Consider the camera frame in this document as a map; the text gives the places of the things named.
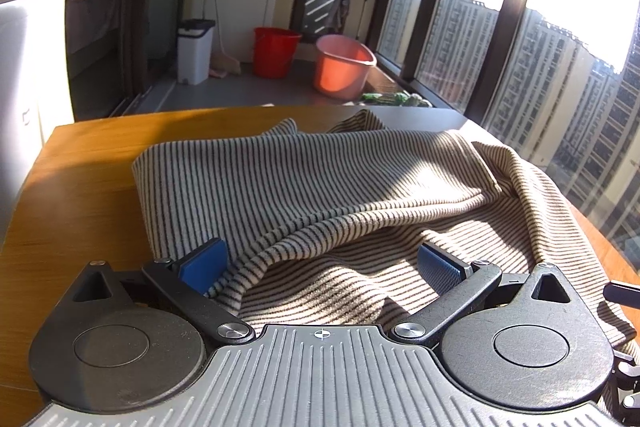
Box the white cylindrical air purifier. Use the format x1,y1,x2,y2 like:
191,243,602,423
0,0,48,188

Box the white trash bin black lid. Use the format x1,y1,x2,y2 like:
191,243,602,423
177,19,217,86

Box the pink bedding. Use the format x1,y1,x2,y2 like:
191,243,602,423
67,0,123,58

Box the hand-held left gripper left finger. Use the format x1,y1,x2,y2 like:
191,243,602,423
73,236,256,347

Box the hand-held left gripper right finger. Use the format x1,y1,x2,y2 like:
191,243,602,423
388,242,577,348

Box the black window frame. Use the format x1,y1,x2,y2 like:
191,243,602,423
375,0,640,258

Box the pink plastic basin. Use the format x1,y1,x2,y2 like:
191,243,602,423
313,34,378,100

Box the beige striped garment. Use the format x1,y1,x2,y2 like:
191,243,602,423
131,108,636,358

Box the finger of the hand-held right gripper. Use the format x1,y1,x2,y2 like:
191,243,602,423
602,281,640,304
612,348,640,420

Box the apartment buildings outside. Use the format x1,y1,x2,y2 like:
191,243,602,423
377,0,640,253

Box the red bucket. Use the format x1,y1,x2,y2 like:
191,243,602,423
252,26,303,80

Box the green rag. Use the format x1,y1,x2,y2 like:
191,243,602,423
360,91,432,109

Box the hanging grey cloth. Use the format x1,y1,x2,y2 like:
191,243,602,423
327,0,354,34

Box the broom with white handle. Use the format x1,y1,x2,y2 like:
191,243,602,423
199,0,242,78

